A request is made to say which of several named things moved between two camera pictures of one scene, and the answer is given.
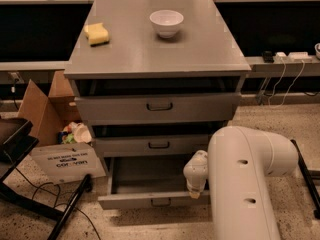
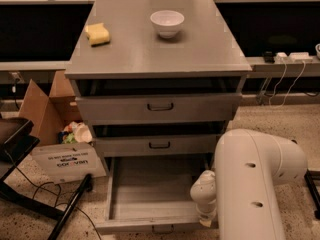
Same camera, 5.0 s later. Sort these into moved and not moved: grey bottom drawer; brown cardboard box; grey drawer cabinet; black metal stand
Moved: grey bottom drawer
Not moved: grey drawer cabinet; black metal stand; brown cardboard box
